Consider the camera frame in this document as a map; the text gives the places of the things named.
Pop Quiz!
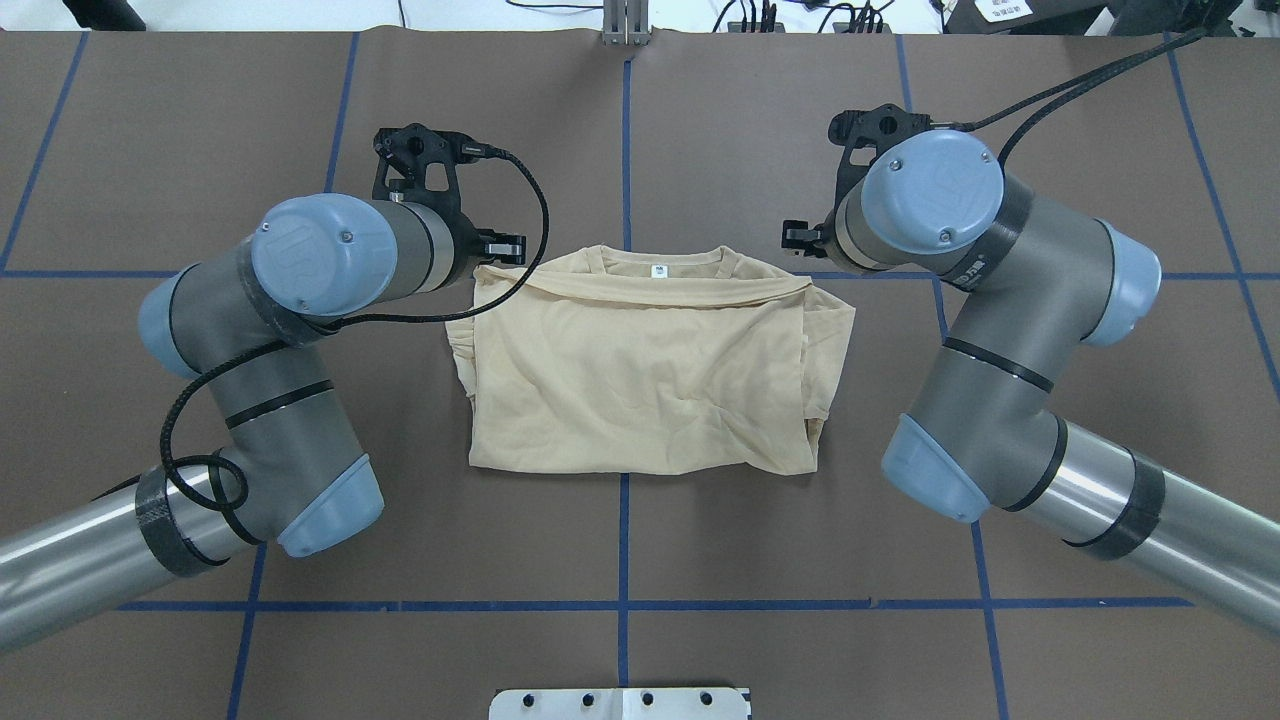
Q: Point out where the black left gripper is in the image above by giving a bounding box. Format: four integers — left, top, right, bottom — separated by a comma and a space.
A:
372, 124, 529, 281

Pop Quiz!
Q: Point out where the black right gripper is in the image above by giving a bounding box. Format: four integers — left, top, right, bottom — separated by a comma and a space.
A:
782, 104, 934, 251

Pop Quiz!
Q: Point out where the beige long sleeve shirt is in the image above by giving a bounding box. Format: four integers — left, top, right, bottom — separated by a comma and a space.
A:
445, 246, 856, 477

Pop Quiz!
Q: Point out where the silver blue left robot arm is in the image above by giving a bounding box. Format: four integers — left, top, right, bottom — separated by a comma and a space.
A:
1, 123, 543, 652

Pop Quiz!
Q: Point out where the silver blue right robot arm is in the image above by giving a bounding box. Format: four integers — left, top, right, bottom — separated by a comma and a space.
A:
781, 104, 1279, 635

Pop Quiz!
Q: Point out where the aluminium frame post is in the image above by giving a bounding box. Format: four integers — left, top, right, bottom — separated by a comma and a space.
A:
600, 0, 652, 47

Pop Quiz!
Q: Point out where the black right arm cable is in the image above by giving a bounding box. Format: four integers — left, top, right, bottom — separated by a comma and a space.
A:
931, 28, 1211, 167

